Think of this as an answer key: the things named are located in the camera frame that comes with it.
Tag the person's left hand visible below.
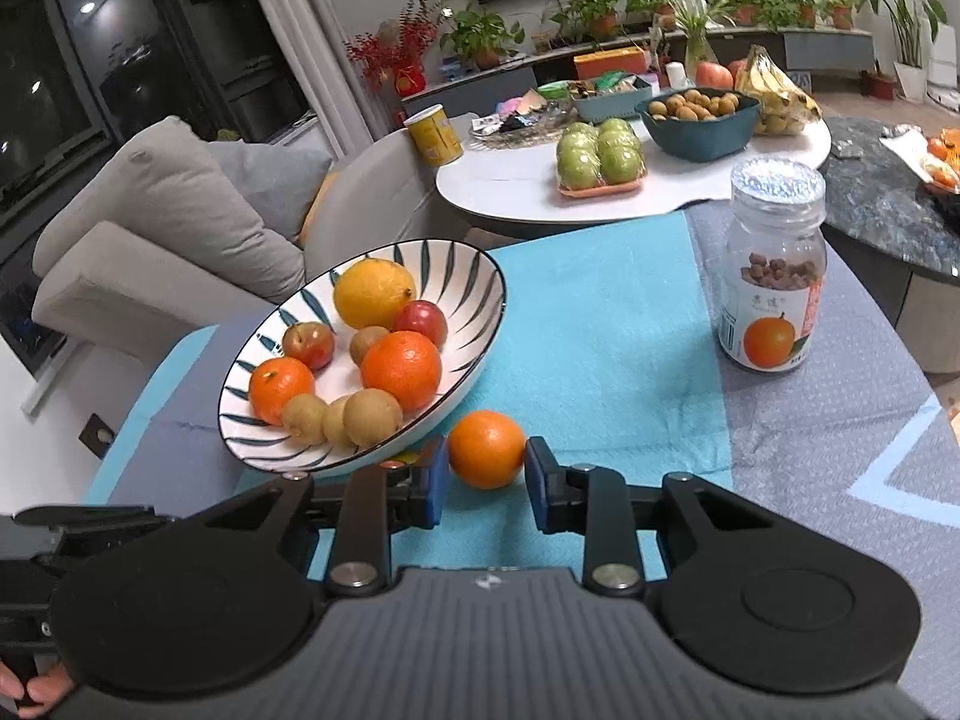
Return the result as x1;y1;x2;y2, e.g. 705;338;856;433
0;660;77;712

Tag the tall plant in white pot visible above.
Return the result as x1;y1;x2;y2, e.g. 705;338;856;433
859;0;950;102

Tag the tangerine with stem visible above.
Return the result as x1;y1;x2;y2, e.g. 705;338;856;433
248;357;317;427

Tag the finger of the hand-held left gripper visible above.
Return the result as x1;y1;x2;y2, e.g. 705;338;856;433
11;506;188;542

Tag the dark window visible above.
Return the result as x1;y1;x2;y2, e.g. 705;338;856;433
0;0;316;218

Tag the teal cloth mat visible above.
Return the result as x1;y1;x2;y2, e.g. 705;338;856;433
82;210;736;571

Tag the white round table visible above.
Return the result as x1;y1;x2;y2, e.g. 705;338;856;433
436;114;833;226

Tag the round tangerine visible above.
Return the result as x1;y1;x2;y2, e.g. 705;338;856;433
360;330;443;413

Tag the yellow lemon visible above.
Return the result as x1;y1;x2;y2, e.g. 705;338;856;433
332;259;417;331

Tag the glass plate with snacks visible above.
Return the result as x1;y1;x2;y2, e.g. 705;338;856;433
469;99;582;143

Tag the orange box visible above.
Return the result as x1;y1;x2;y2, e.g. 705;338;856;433
574;46;647;82

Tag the heap of longans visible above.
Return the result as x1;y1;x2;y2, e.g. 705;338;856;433
646;88;742;122

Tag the teal snack bowl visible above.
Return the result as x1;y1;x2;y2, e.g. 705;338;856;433
574;82;653;125

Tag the green plant in vase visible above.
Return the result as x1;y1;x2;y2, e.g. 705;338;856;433
660;0;732;68

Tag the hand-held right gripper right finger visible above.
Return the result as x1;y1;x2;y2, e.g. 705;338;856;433
523;436;790;599

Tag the dark marble table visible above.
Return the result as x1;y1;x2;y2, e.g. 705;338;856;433
817;116;960;286

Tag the bunch of bananas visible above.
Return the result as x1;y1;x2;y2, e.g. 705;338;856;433
733;45;824;137

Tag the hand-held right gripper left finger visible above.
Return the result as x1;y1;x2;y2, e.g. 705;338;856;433
191;436;451;599

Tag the blue striped white plate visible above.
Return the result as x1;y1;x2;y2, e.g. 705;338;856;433
217;240;507;477

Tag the yellow red plum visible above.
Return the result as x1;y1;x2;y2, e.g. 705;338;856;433
281;321;336;372

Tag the beige curtain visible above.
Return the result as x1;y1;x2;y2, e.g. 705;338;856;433
232;0;391;140

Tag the grey low cabinet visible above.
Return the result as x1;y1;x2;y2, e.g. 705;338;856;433
401;28;875;121

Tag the beige sofa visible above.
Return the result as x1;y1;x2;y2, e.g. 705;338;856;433
30;116;443;361

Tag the black wall socket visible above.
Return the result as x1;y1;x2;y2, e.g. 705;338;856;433
79;412;115;458

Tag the red decorative plant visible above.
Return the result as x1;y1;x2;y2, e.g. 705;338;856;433
346;0;440;95

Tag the yellow can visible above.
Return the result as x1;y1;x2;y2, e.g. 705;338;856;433
403;105;464;167

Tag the glass jar with orange label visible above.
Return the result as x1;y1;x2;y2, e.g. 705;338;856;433
718;156;827;374

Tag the round orange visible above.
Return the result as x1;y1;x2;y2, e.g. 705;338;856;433
448;410;527;491

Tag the tray of green apples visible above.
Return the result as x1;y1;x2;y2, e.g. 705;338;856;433
555;118;650;200

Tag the brown longan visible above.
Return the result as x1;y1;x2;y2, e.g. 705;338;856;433
349;325;391;367
322;394;353;447
343;388;404;447
281;394;329;445

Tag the orange tray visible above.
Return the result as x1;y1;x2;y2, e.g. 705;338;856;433
919;131;960;196

